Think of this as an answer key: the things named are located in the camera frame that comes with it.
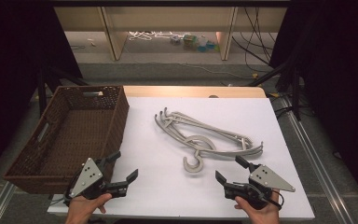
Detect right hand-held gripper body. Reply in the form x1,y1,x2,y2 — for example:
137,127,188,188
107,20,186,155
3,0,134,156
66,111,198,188
223,163,296,211

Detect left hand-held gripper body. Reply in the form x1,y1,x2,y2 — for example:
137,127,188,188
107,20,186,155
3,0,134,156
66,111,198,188
62,157,129,205

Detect brown wicker basket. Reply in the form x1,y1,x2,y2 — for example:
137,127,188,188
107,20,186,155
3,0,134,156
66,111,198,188
3,85,131,195

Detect person's left hand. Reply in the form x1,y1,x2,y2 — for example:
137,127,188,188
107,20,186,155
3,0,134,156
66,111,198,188
64,192,113,224

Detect person's right hand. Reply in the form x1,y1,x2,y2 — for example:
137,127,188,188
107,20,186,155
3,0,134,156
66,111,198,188
234,189,282,224

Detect white table sheet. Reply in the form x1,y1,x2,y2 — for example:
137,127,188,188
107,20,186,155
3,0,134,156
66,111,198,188
47,96,315,221

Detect dark curtain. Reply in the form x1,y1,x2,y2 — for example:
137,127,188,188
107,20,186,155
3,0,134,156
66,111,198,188
269,0,358,214
0,0,84,188

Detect colourful toys on floor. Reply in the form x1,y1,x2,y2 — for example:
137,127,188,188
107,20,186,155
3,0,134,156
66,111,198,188
170,33,221,53

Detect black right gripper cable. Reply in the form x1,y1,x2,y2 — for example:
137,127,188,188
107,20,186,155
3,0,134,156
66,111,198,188
259,189,285,210

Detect thin white floor cable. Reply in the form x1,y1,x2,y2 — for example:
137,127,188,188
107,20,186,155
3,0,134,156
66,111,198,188
150,59,257,80

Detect white cable bundle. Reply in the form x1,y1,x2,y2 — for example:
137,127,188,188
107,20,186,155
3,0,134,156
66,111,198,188
128,30,175,42

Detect black hanging cables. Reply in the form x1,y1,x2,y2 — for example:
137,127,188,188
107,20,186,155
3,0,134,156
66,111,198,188
231,7,278,73

